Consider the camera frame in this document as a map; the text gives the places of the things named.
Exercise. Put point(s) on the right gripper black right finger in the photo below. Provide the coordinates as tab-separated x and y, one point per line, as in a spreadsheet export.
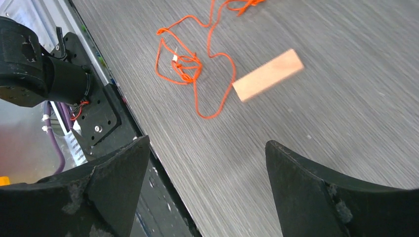
313	200

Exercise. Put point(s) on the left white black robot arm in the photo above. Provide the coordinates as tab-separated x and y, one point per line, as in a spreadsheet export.
30	75

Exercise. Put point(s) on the small wooden block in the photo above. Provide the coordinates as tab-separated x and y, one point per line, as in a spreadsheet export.
266	76

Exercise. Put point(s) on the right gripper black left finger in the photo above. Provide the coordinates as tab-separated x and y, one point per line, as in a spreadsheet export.
96	199

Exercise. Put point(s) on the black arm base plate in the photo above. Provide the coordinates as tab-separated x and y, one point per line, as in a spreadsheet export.
107	126

